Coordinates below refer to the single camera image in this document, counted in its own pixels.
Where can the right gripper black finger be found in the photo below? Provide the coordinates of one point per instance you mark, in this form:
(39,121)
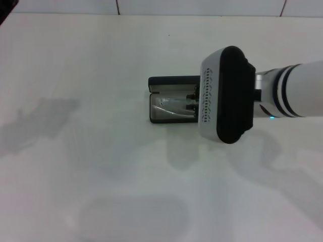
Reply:
(196,97)
(196,108)

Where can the black glasses case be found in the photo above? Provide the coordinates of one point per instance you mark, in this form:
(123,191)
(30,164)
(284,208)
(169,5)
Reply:
(174,82)

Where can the clear transparent glasses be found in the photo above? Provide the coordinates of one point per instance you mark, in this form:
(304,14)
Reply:
(166,100)

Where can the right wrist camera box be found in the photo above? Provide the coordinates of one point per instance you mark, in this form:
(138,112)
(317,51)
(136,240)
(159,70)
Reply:
(234,95)

